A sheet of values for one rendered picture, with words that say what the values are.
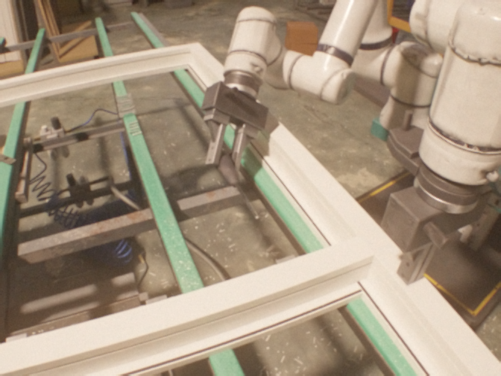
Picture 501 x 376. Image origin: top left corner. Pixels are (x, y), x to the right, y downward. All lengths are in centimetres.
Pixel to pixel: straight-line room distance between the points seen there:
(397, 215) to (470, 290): 105
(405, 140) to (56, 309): 88
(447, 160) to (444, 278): 108
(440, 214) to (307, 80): 49
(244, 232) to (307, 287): 136
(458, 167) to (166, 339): 39
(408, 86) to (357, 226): 75
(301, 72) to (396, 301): 51
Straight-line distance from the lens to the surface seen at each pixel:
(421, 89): 127
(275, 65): 85
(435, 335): 52
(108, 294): 100
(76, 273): 187
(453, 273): 147
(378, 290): 58
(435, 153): 38
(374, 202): 163
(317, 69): 81
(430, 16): 53
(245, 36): 78
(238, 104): 73
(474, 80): 35
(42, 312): 104
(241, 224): 191
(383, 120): 134
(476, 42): 34
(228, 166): 69
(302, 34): 394
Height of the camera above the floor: 133
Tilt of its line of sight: 39 degrees down
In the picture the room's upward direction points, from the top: straight up
